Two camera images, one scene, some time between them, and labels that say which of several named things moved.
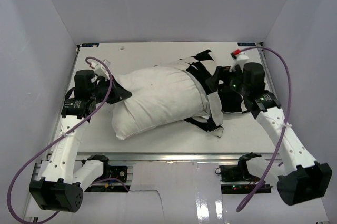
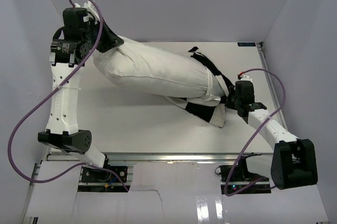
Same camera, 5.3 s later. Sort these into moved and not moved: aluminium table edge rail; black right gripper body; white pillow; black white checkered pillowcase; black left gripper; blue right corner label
Moved: white pillow; black white checkered pillowcase; black right gripper body; black left gripper
Not moved: blue right corner label; aluminium table edge rail
